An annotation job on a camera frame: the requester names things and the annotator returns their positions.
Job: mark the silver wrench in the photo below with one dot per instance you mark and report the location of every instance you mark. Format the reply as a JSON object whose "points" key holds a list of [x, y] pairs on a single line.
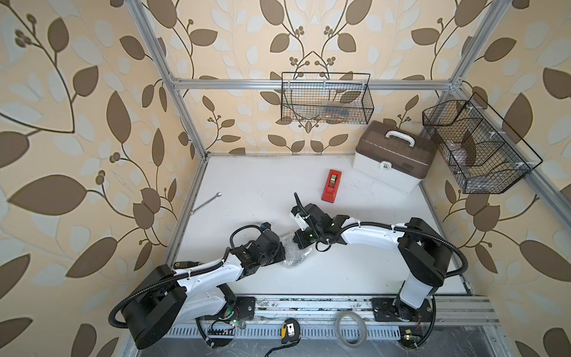
{"points": [[203, 204]]}

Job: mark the white brown storage box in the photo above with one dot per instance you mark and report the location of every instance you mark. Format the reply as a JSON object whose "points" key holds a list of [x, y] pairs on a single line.
{"points": [[393, 156]]}

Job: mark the red tape dispenser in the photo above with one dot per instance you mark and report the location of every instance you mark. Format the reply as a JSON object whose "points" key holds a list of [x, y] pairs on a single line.
{"points": [[330, 193]]}

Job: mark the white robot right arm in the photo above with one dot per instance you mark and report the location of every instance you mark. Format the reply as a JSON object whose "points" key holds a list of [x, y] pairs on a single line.
{"points": [[424, 252]]}

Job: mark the black wire basket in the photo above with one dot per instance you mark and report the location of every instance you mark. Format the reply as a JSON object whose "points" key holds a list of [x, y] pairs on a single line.
{"points": [[484, 152], [326, 97]]}

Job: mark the aluminium frame rail front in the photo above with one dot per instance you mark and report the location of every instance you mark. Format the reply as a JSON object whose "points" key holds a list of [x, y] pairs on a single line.
{"points": [[262, 316]]}

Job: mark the black handled screwdriver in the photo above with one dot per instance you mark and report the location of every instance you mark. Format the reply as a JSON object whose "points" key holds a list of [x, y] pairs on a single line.
{"points": [[185, 264]]}

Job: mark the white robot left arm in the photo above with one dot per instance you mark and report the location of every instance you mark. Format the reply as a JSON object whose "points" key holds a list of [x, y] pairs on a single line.
{"points": [[185, 292]]}

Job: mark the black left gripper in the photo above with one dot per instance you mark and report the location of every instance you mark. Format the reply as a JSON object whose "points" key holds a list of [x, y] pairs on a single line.
{"points": [[279, 249]]}

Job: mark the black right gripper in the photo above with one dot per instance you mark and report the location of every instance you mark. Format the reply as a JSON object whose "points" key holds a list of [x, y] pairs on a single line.
{"points": [[299, 239]]}

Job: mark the clear bubble wrap sheet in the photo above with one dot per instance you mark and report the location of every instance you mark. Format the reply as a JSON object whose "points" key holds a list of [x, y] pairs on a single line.
{"points": [[294, 255]]}

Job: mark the black wire basket right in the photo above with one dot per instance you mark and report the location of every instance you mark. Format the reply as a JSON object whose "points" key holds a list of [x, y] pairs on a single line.
{"points": [[484, 152]]}

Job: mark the clear packing tape roll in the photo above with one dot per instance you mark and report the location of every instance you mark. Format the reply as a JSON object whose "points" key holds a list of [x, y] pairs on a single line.
{"points": [[350, 330]]}

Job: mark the yellow black tape measure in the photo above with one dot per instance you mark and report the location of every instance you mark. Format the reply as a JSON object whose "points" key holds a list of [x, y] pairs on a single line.
{"points": [[290, 332]]}

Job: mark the black wire basket back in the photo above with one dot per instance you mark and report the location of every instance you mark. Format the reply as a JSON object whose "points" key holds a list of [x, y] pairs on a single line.
{"points": [[326, 97]]}

